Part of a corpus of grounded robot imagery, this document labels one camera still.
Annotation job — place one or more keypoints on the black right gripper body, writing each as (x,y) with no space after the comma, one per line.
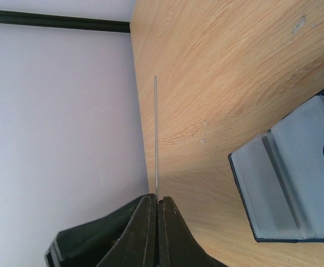
(87,244)

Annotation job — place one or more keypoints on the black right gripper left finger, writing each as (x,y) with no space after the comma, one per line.
(136,246)

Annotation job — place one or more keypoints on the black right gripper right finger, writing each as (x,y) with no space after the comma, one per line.
(177,246)

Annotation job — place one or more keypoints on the blue leather card holder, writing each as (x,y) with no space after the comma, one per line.
(279,175)

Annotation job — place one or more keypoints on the black vip credit card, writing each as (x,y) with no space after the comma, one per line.
(156,137)

